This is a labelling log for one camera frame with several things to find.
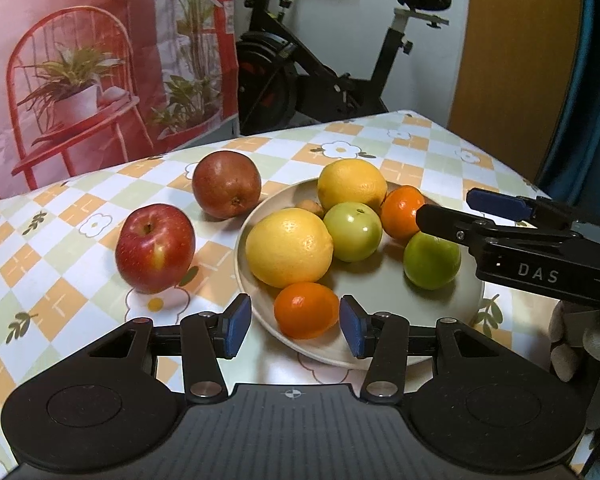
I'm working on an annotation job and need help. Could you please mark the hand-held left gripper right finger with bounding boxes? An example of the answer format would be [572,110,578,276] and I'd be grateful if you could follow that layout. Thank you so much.
[340,295,500,405]

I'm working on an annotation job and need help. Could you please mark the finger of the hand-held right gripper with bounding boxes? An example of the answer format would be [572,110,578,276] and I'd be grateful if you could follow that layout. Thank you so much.
[415,204,491,257]
[466,187,541,222]

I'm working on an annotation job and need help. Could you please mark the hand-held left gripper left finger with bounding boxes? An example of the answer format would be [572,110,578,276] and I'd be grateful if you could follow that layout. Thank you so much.
[85,294,253,405]

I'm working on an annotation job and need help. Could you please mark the green round fruit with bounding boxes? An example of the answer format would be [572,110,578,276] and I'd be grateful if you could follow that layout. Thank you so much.
[323,202,383,263]
[403,232,462,291]

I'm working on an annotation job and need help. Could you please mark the beige plate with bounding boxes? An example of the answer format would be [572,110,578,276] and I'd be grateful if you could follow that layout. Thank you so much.
[234,177,485,372]

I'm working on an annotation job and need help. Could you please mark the orange tangerine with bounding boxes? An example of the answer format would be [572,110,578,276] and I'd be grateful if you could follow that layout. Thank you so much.
[273,282,341,339]
[381,185,427,241]

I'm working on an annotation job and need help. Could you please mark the yellow lemon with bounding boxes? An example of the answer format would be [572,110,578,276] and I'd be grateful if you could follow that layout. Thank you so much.
[317,158,389,216]
[245,208,335,289]

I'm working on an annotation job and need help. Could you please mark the person's right hand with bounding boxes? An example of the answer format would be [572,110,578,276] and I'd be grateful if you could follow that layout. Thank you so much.
[548,299,600,385]

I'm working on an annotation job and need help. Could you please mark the red apple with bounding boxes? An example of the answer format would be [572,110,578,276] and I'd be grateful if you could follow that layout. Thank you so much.
[115,203,197,295]

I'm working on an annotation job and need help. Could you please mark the dark red round fruit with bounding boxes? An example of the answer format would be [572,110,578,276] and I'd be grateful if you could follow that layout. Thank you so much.
[192,150,262,220]

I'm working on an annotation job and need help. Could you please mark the wooden door panel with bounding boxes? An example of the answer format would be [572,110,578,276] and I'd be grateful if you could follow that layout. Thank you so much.
[445,0,588,171]

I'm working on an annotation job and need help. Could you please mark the teal curtain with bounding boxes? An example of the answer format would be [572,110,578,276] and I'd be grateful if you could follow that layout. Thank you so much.
[532,0,600,206]

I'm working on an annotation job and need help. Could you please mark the checkered floral tablecloth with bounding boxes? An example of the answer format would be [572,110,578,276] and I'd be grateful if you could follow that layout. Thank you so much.
[0,109,600,480]

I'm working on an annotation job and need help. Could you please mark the black exercise bike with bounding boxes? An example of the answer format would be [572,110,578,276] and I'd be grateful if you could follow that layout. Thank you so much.
[234,0,453,136]

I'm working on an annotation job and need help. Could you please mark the printed backdrop cloth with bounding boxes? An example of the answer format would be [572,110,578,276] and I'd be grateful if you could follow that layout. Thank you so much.
[0,0,241,201]

